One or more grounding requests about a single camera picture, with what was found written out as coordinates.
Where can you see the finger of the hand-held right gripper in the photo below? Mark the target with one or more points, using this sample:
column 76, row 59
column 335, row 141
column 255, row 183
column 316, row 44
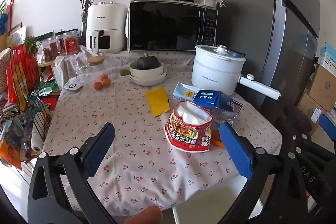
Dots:
column 302, row 144
column 328, row 127

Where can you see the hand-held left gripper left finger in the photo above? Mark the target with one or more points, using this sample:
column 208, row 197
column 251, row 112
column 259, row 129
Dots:
column 101, row 148

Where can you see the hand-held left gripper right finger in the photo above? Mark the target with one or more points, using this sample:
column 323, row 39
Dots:
column 236, row 153

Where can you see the red instant noodle bowl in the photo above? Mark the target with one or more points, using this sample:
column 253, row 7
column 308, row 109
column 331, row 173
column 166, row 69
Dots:
column 189, row 132

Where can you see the person's left hand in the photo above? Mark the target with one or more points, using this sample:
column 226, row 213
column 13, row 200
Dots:
column 144, row 216

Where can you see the small cardboard box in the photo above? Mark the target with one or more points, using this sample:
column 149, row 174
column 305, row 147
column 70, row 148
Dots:
column 311, row 108

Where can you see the cherry print tablecloth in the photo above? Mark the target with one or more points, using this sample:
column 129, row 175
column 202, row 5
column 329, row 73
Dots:
column 131, row 150

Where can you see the large cardboard box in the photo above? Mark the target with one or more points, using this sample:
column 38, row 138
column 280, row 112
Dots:
column 323, row 87

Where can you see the clear plastic wrap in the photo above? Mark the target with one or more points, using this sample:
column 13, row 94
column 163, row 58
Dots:
column 223, row 115

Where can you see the white stool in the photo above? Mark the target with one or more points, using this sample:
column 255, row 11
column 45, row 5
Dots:
column 210, row 205

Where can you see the dark blue carton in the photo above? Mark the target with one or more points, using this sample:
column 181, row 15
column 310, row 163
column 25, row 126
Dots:
column 210, row 99

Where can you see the white paper roll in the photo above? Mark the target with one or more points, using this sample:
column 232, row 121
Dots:
column 36, row 140

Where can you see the white blue printed box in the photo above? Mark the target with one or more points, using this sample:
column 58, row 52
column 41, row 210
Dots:
column 328, row 56

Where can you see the yellow packet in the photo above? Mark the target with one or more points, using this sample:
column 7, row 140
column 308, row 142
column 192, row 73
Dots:
column 157, row 100

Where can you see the glass pitcher wooden lid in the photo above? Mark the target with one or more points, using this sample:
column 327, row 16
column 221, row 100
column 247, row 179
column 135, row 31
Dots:
column 92, row 71

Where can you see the white bowl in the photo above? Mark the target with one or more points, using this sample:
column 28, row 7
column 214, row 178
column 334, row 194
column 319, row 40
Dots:
column 149, row 83
column 157, row 77

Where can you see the light blue carton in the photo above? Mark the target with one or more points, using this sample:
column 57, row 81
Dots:
column 183, row 91

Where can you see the white electric cooking pot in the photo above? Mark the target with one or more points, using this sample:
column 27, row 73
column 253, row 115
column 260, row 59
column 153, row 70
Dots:
column 210, row 74

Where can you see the orange snack packet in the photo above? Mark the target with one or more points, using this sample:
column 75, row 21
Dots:
column 10, row 150

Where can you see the dark green pumpkin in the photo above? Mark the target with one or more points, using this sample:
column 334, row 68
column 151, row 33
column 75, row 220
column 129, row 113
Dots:
column 148, row 62

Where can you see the red snack packet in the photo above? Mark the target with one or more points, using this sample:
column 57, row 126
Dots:
column 22, row 74

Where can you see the red label jar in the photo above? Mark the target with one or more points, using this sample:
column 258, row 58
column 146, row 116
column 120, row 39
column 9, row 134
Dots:
column 71, row 44

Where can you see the clear jar red contents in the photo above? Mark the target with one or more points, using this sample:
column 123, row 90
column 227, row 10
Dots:
column 53, row 48

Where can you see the clear jar dark contents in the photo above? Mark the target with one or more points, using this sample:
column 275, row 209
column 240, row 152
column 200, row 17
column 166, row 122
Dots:
column 60, row 44

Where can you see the glass vase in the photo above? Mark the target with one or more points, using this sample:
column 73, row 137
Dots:
column 84, row 27

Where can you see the green leafy stalks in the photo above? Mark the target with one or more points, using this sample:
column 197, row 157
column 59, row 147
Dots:
column 31, row 44

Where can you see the white air fryer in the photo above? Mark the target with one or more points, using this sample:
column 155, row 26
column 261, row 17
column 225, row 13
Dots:
column 107, row 19

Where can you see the grey refrigerator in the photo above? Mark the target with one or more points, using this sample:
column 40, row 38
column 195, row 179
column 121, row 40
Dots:
column 249, row 16

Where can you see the black microwave oven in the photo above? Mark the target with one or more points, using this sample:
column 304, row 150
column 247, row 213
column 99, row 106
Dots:
column 162, row 27

